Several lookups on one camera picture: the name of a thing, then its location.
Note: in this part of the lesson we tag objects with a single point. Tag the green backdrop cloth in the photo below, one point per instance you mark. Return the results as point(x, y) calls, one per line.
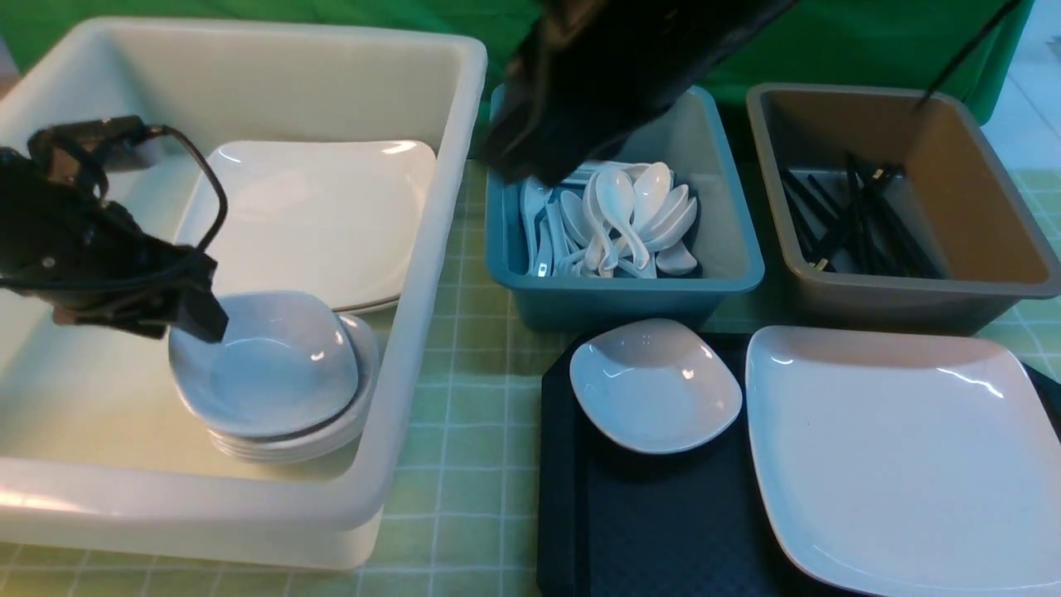
point(898, 44)

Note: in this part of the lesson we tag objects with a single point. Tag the white bowl tray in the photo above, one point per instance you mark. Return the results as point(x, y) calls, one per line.
point(284, 364)
point(655, 387)

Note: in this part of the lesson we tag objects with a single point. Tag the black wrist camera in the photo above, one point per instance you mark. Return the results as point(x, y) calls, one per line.
point(82, 153)

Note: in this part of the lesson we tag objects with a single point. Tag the black serving tray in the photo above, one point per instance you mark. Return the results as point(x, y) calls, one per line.
point(616, 523)

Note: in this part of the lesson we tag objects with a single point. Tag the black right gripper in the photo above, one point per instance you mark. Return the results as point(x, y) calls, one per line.
point(590, 73)

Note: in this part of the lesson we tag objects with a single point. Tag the white bowl stack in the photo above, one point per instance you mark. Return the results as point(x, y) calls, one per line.
point(341, 431)

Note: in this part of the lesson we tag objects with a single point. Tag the white square plate stack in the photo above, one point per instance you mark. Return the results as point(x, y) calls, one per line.
point(334, 220)

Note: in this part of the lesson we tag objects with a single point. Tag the grey-brown plastic bin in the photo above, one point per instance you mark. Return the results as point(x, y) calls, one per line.
point(956, 197)

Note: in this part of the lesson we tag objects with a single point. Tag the white spoons pile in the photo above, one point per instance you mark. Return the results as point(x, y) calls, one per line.
point(609, 218)

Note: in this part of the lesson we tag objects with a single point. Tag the large white square plate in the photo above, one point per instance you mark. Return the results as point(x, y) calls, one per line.
point(905, 465)

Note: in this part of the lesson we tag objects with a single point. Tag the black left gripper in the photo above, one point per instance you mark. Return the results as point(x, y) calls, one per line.
point(93, 263)

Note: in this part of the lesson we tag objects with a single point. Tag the black chopsticks pile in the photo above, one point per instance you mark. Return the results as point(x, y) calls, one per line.
point(852, 227)

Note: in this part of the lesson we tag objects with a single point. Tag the large white plastic tub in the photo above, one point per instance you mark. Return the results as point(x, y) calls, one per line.
point(219, 82)

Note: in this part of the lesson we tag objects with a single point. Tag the teal plastic bin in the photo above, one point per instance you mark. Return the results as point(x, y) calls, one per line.
point(691, 140)

